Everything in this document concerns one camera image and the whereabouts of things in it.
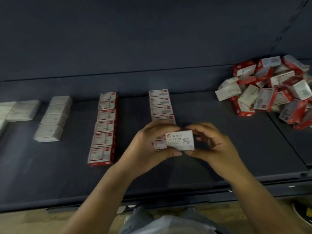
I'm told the person's left forearm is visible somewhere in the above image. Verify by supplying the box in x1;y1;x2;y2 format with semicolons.
61;168;139;234

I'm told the black shoe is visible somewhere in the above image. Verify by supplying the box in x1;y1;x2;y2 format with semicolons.
292;200;312;227

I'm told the person's left hand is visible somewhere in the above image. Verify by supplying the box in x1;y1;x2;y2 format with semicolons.
117;119;182;181

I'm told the dark metal shelf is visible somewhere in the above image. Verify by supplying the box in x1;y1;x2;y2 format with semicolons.
0;0;312;214

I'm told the person's grey clothing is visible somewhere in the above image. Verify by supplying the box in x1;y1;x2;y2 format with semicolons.
119;207;230;234

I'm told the pile of red white boxes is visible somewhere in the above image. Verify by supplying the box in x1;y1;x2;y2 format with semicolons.
215;55;312;131

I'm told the person's right hand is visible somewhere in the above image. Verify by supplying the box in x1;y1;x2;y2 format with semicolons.
184;122;244;181

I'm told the person's right forearm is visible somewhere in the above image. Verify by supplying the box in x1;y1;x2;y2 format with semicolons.
224;165;312;234

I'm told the small red white box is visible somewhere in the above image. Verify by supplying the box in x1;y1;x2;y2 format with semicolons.
88;145;115;167
149;89;170;98
98;100;117;111
97;109;117;121
151;114;176;125
91;131;116;147
99;91;118;101
154;139;169;151
94;120;116;133
150;106;174;116
149;97;172;107

